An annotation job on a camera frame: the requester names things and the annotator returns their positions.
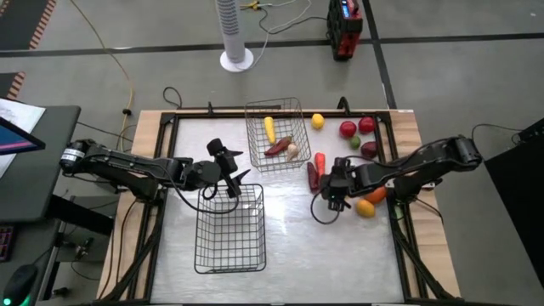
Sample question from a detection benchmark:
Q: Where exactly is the white floor cable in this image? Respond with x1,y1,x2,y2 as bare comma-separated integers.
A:
237,0,314,71

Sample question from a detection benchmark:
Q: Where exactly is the white paper sheet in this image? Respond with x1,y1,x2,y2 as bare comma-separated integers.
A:
0,98,46,178

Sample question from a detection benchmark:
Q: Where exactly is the grey wire basket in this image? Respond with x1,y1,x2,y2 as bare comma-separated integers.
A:
244,97,313,173

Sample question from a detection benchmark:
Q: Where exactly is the red apple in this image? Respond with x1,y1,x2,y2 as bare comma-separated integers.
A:
358,116,377,135
339,121,358,139

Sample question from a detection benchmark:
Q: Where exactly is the white tower fan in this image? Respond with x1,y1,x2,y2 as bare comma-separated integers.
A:
214,0,255,73

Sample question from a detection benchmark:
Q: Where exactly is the black wire basket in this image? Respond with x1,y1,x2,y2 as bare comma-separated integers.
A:
194,183,268,275

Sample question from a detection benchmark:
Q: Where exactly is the black keyboard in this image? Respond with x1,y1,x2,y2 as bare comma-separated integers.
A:
0,224,16,263

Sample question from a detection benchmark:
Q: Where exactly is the black mat orange striped edge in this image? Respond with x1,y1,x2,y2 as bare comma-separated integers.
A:
0,71,26,101
0,0,59,52

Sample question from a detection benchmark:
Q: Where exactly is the orange fruit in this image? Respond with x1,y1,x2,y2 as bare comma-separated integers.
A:
363,185,388,205

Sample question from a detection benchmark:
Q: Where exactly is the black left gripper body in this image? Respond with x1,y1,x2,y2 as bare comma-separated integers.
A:
207,138,241,199

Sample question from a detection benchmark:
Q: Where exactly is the black computer mouse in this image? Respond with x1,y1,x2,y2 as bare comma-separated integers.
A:
1,263,39,306

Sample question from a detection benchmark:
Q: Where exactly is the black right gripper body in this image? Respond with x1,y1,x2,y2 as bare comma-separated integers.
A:
319,156,356,203

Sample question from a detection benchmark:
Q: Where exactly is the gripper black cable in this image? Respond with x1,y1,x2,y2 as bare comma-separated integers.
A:
163,169,241,215
309,189,341,225

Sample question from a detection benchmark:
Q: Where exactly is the red and black toolbox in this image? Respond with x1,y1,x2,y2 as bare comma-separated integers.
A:
326,0,364,62

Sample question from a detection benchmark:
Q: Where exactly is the black floor cable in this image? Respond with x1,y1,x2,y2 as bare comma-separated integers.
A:
254,6,329,36

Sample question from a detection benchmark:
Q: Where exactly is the yellow-orange mango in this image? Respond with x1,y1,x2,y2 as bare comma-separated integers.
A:
355,198,377,219

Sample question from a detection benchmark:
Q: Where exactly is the black cabinet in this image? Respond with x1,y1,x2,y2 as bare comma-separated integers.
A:
484,116,544,290

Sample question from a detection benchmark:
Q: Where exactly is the dark red long pepper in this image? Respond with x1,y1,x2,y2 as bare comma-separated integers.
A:
306,161,320,193

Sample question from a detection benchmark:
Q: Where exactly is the tilted computer screen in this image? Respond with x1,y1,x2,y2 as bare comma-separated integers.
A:
0,116,47,156

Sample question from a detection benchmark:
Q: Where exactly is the black desk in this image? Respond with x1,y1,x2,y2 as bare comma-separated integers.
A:
0,105,82,224

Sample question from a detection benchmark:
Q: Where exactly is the black metal table frame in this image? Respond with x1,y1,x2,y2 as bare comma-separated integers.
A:
91,96,462,306

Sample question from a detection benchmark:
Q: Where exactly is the thin black cabinet cable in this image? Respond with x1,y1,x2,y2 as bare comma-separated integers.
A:
470,122,524,150

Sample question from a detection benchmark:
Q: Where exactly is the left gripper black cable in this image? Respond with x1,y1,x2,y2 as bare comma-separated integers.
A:
163,169,241,215

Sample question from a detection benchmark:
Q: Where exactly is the dark red plum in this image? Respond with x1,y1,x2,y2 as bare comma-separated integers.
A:
360,141,378,160

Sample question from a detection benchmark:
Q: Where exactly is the yellow corn cob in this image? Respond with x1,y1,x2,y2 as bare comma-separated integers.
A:
263,116,277,145

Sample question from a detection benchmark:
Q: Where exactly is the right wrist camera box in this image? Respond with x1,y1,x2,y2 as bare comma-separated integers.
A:
326,197,352,213

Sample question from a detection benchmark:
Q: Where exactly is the black looped cable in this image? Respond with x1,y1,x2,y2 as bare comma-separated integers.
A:
162,86,184,111

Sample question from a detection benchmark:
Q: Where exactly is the red chili green stem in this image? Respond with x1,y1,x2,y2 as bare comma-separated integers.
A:
263,134,294,157

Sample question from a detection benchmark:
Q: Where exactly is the yellow floor cable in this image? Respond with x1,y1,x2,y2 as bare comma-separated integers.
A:
67,0,135,165

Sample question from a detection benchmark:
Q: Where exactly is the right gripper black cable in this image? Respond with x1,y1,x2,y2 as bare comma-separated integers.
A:
309,189,341,225

